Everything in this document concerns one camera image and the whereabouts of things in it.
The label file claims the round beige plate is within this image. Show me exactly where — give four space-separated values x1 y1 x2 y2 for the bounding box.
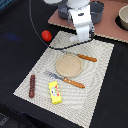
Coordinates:
55 54 83 78

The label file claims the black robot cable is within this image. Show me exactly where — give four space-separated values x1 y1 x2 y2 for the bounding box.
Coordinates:
28 0 93 51

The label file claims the pink wooden board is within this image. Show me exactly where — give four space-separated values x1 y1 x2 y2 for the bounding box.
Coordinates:
48 0 128 43

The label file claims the woven white placemat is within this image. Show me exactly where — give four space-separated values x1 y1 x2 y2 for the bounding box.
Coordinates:
12 30 115 128

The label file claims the beige bowl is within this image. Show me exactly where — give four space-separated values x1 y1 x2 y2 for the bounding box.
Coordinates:
119 5 128 30

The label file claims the wooden handled fork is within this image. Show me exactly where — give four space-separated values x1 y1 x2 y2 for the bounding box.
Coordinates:
44 70 85 88

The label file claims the grey saucepan with handle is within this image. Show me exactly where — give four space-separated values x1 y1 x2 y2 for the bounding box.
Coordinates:
58 4 71 24

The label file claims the wooden handled knife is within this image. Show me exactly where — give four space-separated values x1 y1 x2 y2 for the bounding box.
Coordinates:
61 50 97 62

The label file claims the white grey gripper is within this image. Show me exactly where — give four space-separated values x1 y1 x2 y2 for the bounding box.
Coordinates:
69 5 92 42

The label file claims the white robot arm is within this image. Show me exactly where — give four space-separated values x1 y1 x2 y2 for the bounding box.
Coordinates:
44 0 92 42

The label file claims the yellow butter box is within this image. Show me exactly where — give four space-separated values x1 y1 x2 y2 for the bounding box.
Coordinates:
49 81 62 104

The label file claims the grey cooking pot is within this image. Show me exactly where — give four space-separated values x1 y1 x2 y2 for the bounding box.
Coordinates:
90 0 104 24

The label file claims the red tomato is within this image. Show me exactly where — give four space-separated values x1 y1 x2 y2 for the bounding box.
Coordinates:
42 30 52 42

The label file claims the brown sausage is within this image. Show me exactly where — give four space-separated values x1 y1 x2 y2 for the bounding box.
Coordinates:
29 75 35 98

